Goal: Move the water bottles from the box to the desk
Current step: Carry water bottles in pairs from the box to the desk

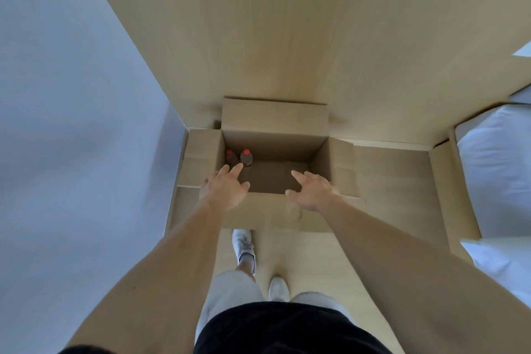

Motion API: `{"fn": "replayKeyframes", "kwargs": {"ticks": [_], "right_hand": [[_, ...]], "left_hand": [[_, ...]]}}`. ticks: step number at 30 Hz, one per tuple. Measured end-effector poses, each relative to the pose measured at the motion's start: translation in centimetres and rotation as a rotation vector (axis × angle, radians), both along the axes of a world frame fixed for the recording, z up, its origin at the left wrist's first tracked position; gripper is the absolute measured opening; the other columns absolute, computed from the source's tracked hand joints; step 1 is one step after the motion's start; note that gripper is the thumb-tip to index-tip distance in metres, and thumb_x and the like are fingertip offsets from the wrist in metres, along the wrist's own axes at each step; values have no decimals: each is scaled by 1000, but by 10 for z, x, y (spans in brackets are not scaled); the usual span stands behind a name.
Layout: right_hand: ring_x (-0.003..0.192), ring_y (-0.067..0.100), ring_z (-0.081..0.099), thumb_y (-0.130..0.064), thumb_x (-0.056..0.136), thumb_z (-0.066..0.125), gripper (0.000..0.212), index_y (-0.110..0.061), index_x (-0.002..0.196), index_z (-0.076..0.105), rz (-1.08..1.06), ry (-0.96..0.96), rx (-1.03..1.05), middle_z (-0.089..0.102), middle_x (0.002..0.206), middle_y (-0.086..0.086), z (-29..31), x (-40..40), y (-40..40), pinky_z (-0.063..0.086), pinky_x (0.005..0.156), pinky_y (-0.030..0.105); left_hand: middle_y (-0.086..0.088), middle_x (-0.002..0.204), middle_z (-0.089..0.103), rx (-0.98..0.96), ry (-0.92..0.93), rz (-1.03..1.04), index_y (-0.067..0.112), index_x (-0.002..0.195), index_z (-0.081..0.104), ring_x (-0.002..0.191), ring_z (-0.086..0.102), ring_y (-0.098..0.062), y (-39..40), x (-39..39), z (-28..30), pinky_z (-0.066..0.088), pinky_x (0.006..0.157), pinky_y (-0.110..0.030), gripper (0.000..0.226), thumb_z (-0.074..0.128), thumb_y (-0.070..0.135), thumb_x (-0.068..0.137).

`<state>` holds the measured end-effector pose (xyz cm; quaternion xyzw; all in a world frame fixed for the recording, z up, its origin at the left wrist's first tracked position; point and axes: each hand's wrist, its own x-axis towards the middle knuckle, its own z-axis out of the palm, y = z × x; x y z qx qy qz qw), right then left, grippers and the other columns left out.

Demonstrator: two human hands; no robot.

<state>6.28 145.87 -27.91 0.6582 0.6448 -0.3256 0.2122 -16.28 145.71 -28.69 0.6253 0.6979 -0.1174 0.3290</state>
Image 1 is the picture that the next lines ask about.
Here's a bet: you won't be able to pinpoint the person's left hand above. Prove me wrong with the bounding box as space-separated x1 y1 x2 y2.
199 163 251 212

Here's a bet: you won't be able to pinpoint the person's right hand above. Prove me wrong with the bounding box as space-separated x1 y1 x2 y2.
285 170 343 214

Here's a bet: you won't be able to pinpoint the brown cardboard box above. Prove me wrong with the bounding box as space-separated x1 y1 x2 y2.
165 96 367 234

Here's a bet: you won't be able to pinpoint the person's right forearm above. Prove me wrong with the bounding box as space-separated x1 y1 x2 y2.
321 198 531 354

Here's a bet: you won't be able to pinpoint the person's left forearm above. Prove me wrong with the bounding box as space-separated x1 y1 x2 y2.
66 200 227 354

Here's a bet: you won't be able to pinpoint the person's white left shoe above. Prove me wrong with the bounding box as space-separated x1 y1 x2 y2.
231 229 258 275

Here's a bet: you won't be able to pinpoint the person's white shoe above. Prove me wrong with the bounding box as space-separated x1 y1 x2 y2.
267 277 290 303
231 229 258 275

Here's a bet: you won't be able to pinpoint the person's white right shoe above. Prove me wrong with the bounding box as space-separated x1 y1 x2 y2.
267 277 290 303

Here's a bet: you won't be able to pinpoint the light denim shorts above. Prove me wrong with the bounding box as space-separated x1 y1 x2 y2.
195 269 358 342

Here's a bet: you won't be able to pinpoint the black t-shirt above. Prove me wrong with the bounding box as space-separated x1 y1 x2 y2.
58 301 393 354

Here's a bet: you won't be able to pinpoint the white bed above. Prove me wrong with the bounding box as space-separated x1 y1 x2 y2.
429 102 531 310

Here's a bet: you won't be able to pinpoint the grey headboard panel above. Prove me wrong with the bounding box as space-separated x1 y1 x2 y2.
508 84 531 106

